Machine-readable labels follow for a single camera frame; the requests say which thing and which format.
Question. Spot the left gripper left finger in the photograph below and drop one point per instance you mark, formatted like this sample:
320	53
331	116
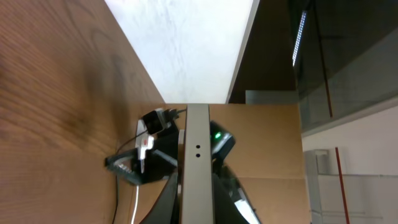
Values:
166	207

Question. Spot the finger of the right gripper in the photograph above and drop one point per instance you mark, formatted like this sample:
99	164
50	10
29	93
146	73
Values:
124	165

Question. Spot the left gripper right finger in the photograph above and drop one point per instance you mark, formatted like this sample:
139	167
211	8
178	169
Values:
232	205

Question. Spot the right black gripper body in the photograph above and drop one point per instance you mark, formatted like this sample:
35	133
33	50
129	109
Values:
162	160

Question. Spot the white power strip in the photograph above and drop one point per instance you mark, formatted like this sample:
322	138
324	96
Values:
144	142

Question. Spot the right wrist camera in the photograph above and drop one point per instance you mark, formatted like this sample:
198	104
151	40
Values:
156	121

